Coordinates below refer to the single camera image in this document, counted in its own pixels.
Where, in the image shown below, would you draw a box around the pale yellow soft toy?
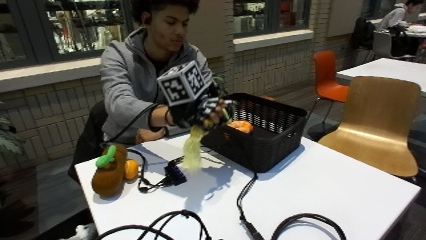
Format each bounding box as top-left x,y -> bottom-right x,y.
180,123 -> 210,172

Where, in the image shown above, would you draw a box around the white marker cube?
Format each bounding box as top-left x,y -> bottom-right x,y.
156,60 -> 215,107

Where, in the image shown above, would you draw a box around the black woven basket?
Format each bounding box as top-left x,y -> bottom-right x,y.
200,92 -> 309,174

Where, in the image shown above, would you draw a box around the small black hub box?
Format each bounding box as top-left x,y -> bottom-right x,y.
164,162 -> 190,187

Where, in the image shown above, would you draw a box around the the person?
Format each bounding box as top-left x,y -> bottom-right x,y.
99,0 -> 215,145

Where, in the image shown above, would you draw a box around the small orange fruit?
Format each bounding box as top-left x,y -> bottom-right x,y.
123,159 -> 142,181

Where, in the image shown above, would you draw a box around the orange chair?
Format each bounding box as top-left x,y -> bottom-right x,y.
308,50 -> 352,125

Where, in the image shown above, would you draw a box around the brown and green soft toy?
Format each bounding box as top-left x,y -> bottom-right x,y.
91,144 -> 131,198

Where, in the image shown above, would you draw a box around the light wooden chair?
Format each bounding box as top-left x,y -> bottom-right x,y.
317,76 -> 423,178

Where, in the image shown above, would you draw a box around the dark jacket on chair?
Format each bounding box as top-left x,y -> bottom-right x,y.
349,16 -> 377,52

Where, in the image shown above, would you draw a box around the white table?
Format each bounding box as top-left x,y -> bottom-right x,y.
336,57 -> 426,94

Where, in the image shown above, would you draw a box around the potted plant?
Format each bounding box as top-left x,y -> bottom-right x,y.
0,114 -> 25,159

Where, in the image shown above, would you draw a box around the black glove cable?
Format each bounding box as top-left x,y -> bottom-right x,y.
100,102 -> 186,194

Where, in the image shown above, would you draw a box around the black cable with plug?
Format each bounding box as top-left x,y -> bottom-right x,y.
236,171 -> 267,240

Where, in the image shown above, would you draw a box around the thick black looped cable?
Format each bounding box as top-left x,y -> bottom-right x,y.
270,212 -> 349,240

